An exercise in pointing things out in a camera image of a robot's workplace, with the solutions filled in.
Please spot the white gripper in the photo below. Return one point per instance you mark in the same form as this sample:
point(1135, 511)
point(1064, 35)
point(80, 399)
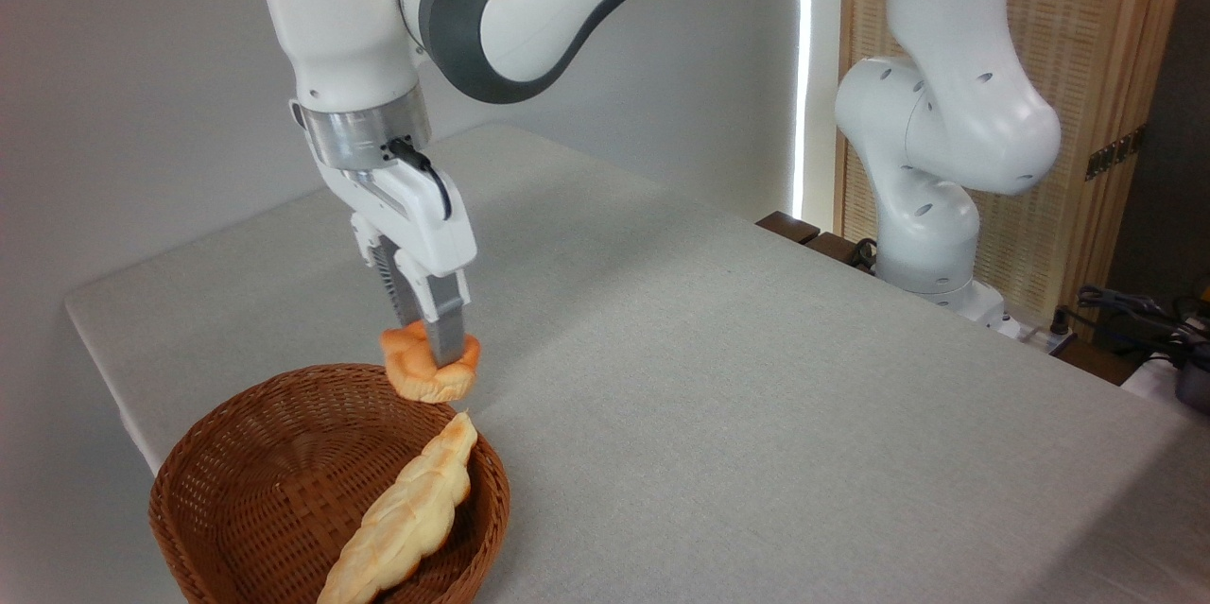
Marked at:
point(430, 226)

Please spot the round orange bread roll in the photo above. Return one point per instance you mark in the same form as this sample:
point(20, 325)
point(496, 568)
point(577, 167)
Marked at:
point(425, 383)

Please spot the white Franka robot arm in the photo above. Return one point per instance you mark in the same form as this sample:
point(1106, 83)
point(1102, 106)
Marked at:
point(945, 112)

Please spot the long pale braided bread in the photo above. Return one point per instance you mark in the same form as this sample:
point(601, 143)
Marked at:
point(406, 514)

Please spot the brown wicker basket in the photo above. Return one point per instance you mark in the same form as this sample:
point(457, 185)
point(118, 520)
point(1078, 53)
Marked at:
point(246, 500)

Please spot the grey tablecloth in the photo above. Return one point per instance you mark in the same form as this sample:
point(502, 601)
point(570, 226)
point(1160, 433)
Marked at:
point(756, 396)

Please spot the white power strip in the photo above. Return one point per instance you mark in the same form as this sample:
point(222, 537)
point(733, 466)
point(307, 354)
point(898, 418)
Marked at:
point(1045, 336)

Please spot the black screen hinge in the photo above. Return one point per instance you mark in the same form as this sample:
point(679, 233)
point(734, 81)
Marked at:
point(1114, 154)

